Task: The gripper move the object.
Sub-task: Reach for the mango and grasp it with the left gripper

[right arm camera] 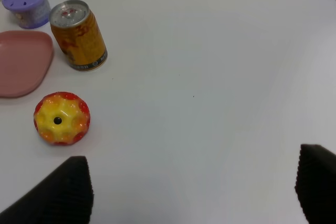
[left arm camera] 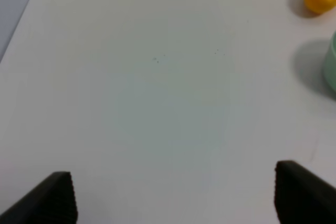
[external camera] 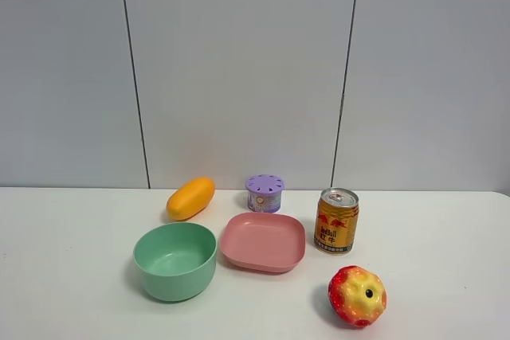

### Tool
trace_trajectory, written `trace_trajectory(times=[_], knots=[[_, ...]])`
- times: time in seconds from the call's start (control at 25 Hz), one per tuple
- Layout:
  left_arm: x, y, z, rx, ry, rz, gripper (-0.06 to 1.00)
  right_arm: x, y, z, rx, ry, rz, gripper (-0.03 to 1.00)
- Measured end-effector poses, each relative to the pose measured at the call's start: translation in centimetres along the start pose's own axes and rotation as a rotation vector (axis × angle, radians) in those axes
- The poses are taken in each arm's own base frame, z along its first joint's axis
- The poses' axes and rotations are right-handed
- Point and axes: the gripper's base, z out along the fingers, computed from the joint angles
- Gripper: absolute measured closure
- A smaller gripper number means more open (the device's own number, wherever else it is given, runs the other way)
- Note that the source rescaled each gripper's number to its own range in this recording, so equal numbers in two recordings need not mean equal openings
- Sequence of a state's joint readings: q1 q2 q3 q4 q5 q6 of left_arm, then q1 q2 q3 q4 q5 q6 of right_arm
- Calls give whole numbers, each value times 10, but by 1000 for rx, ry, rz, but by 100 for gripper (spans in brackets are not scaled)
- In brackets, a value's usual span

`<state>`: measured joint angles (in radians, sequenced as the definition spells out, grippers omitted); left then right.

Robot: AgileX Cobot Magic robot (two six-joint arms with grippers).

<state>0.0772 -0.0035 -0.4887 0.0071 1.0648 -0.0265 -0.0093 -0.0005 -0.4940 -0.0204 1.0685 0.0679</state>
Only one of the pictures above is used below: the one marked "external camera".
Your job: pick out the yellow toy mango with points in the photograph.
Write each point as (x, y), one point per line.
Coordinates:
(190, 199)

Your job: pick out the purple air freshener jar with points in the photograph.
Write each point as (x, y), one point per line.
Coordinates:
(264, 193)

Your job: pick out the pink square plate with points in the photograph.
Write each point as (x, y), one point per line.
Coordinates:
(263, 242)

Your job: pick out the gold energy drink can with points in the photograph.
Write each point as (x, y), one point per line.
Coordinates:
(336, 221)

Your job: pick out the green plastic bowl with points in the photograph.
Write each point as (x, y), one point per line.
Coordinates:
(176, 261)

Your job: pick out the red yellow toy apple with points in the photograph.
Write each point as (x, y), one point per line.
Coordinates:
(357, 296)

